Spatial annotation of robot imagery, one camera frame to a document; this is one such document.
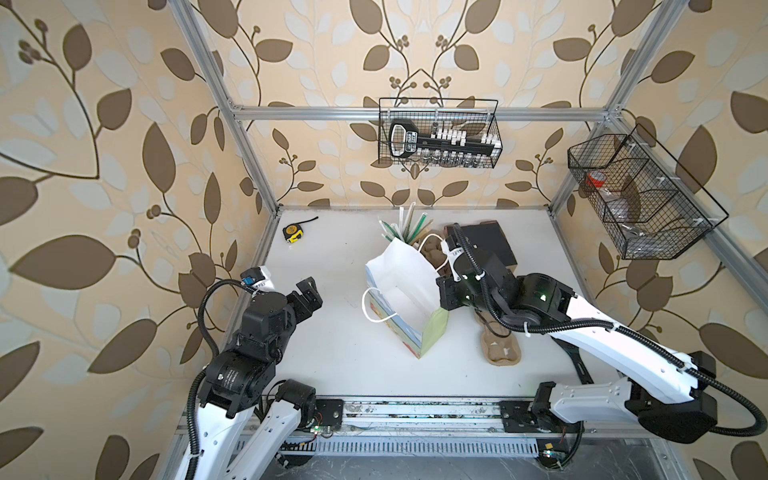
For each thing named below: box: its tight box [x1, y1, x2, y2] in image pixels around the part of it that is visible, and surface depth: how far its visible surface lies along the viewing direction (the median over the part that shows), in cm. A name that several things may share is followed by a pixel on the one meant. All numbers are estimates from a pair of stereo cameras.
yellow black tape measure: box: [282, 216, 319, 244], surface depth 113 cm
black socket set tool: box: [389, 118, 501, 165], surface depth 86 cm
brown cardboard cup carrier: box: [474, 311, 521, 366], surface depth 85 cm
